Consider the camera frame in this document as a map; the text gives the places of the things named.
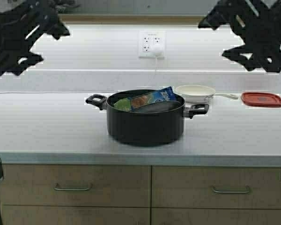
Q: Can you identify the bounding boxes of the right wooden drawer front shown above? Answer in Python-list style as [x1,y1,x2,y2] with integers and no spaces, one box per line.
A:
[152,166,281,209]

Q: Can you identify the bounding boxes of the white charging cable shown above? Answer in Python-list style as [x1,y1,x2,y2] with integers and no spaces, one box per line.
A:
[0,57,159,95]

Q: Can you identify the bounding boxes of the black cooking pot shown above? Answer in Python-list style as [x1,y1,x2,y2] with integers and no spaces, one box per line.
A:
[85,90,209,146]

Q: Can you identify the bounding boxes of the white frying pan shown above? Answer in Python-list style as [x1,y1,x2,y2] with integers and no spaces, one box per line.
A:
[175,85,238,103]

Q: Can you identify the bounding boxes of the right lower cabinet door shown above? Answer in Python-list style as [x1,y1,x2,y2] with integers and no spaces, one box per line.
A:
[151,209,281,225]

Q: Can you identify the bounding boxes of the right drawer metal handle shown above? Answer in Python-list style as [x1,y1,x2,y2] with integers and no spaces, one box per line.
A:
[211,186,251,195]

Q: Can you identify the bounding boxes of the left lower cabinet door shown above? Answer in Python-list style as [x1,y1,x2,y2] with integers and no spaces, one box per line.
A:
[2,205,150,225]

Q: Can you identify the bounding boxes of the left wooden drawer front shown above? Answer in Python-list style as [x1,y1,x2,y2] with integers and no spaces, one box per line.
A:
[0,165,151,208]

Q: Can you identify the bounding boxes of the upper cabinet bottom shelf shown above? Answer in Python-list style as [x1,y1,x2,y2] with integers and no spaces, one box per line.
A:
[59,14,204,24]

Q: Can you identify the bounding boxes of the white wall outlet plate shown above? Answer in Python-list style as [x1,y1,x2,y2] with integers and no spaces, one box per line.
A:
[139,30,166,59]

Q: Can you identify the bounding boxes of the cabinet door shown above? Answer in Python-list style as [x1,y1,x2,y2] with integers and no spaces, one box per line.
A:
[151,209,281,225]
[2,205,150,225]

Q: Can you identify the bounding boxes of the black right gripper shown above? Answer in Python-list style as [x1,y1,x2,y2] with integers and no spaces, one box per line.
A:
[198,0,281,73]

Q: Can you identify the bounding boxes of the red plastic container lid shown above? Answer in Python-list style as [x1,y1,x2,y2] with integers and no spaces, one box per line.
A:
[241,92,281,108]

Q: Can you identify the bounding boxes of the blue Ziploc bag box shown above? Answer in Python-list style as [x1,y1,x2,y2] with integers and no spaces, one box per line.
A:
[113,87,177,112]

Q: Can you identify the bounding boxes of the drawer metal handle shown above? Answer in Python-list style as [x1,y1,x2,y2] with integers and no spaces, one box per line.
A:
[54,183,93,191]
[211,186,251,195]

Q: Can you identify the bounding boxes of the wooden drawer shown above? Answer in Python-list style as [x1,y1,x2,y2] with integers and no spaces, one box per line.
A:
[0,165,151,208]
[152,166,281,209]

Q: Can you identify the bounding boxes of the left drawer metal handle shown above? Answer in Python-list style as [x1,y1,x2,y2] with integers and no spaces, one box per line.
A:
[54,183,93,191]

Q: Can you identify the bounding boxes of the white power adapter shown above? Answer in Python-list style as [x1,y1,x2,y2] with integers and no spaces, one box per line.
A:
[151,37,164,58]

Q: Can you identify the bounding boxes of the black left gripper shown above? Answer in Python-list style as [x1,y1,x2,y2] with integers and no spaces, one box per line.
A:
[0,0,70,76]

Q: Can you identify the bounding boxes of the crumpled bags in cabinet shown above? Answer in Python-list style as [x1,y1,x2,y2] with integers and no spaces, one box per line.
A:
[48,0,81,14]

